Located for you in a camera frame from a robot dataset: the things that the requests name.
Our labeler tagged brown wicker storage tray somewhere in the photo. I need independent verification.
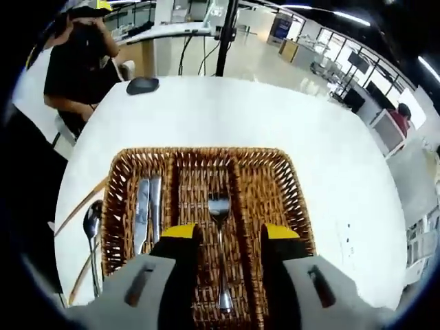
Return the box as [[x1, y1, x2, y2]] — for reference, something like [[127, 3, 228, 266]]
[[101, 146, 317, 330]]

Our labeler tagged white armrest chair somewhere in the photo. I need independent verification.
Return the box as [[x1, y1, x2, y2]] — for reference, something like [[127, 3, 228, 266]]
[[116, 60, 137, 83]]

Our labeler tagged silver table knife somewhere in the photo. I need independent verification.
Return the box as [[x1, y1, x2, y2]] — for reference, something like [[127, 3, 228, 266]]
[[149, 177, 163, 245], [133, 178, 151, 256]]

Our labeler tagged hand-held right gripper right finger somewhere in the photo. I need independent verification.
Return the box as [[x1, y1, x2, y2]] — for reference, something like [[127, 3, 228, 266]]
[[259, 222, 396, 330]]

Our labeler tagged yellow grey cabinet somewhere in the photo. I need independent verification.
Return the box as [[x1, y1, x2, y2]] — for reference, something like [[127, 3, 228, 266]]
[[277, 37, 300, 65]]

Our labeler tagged black tripod stand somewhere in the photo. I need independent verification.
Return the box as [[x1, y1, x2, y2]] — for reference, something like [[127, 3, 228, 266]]
[[215, 0, 238, 77]]

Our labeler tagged black computer mouse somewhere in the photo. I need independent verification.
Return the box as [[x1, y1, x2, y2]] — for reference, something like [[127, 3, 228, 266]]
[[126, 77, 160, 96]]

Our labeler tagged white mesh office chair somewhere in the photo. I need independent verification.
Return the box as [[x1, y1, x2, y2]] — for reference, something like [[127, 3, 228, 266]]
[[373, 109, 407, 157]]

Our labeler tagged silver fork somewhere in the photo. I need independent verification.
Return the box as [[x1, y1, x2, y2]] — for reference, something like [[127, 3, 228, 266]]
[[208, 194, 232, 314]]

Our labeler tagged white side desk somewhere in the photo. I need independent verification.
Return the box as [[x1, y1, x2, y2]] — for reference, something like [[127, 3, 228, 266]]
[[125, 20, 221, 76]]

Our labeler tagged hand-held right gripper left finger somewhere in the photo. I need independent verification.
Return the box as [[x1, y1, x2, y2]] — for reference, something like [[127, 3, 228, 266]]
[[68, 222, 204, 330]]

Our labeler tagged silver spoon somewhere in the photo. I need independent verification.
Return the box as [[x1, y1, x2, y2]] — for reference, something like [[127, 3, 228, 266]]
[[82, 199, 104, 298]]

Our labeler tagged person's black clothing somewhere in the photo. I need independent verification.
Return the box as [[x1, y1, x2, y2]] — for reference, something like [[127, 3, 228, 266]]
[[6, 102, 69, 276]]

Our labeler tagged dark blue banner stand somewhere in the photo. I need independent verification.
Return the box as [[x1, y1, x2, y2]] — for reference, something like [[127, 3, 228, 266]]
[[267, 15, 293, 45]]

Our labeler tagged black wall screen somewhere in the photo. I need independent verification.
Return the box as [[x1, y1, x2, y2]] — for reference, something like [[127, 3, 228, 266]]
[[346, 51, 367, 75]]

